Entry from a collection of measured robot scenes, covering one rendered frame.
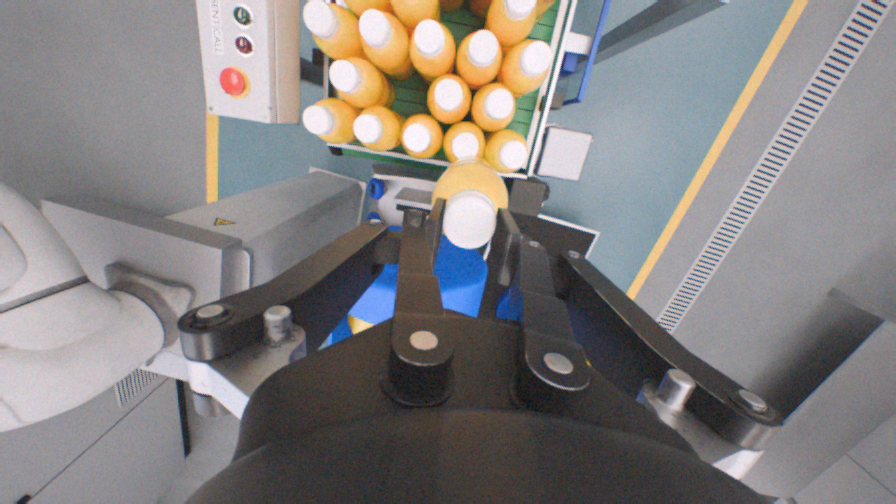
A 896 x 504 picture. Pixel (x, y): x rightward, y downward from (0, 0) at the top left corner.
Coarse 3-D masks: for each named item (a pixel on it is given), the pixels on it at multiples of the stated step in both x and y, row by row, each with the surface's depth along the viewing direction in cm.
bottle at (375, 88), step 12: (348, 60) 43; (360, 60) 44; (360, 72) 43; (372, 72) 45; (360, 84) 43; (372, 84) 46; (384, 84) 51; (348, 96) 45; (360, 96) 45; (372, 96) 47; (384, 96) 52
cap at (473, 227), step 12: (456, 204) 21; (468, 204) 21; (480, 204) 20; (444, 216) 21; (456, 216) 21; (468, 216) 21; (480, 216) 21; (492, 216) 21; (444, 228) 21; (456, 228) 21; (468, 228) 21; (480, 228) 21; (492, 228) 21; (456, 240) 22; (468, 240) 22; (480, 240) 21
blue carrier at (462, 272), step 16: (448, 240) 62; (448, 256) 54; (464, 256) 55; (480, 256) 57; (384, 272) 45; (448, 272) 48; (464, 272) 49; (480, 272) 50; (368, 288) 41; (384, 288) 41; (448, 288) 43; (464, 288) 45; (480, 288) 49; (368, 304) 42; (384, 304) 41; (448, 304) 44; (464, 304) 46; (368, 320) 43; (336, 336) 62
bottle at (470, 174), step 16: (464, 160) 31; (480, 160) 32; (448, 176) 25; (464, 176) 24; (480, 176) 24; (496, 176) 26; (448, 192) 24; (464, 192) 22; (480, 192) 22; (496, 192) 24; (496, 208) 24
